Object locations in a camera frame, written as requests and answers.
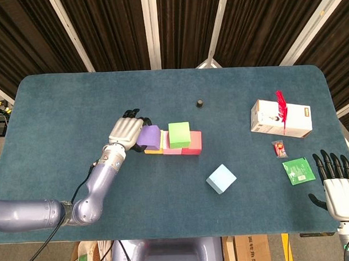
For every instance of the brown cardboard box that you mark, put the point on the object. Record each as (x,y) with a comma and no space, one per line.
(251,251)

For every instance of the dark brown curtain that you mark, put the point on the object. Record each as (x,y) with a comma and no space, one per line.
(113,32)

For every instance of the blue-grey robot torso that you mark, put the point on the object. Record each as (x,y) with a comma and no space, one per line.
(167,254)

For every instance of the white frame post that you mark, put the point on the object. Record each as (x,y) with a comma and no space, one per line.
(217,26)
(70,34)
(151,31)
(311,25)

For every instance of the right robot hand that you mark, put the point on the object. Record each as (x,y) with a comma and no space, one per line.
(340,196)

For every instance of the printed paper bag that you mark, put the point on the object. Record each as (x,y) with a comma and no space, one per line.
(90,256)

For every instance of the yellow strip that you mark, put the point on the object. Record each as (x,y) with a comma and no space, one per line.
(286,249)

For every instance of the wooden plank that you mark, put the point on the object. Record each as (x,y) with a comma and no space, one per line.
(229,253)

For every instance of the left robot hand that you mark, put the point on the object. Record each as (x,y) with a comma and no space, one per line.
(124,130)

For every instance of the pink foam cube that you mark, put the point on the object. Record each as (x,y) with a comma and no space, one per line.
(172,151)

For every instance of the yellow foam cube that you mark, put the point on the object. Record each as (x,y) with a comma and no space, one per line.
(152,152)

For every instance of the red foam cube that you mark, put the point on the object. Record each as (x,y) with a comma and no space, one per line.
(195,144)

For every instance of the small black cap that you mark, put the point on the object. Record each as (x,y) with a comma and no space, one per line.
(200,103)

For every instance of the white printed cardboard box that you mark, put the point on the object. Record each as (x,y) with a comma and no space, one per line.
(297,123)

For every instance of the small red packet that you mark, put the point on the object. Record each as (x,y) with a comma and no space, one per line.
(279,149)

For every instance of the purple foam cube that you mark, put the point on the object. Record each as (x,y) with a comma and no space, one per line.
(147,135)

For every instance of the teal felt table cover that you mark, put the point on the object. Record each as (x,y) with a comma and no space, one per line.
(77,125)

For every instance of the green packet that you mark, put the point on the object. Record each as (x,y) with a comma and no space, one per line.
(299,172)

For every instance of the light blue foam cube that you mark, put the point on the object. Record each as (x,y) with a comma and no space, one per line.
(221,179)

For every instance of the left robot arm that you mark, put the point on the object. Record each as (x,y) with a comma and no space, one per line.
(96,190)

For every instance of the green foam cube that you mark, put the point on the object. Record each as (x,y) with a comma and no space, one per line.
(179,136)

